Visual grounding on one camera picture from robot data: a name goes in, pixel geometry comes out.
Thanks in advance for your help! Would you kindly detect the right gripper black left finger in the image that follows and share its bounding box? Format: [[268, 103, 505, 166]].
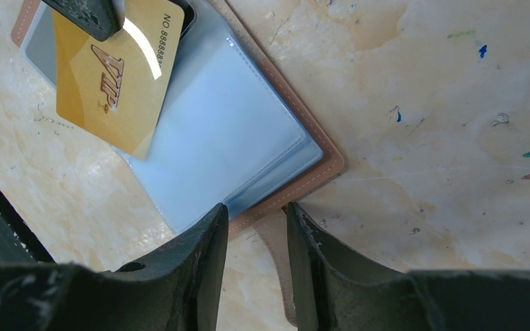
[[0, 203, 228, 330]]

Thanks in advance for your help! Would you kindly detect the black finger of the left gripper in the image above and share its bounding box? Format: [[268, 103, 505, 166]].
[[43, 0, 121, 41]]

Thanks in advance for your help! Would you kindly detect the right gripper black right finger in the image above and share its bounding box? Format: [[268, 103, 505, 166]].
[[286, 203, 530, 330]]

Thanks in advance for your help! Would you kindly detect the gold VIP credit card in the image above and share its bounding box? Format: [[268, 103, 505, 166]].
[[52, 1, 186, 160]]

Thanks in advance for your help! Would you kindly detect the brown leather card holder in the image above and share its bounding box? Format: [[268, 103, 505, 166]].
[[10, 0, 346, 328]]

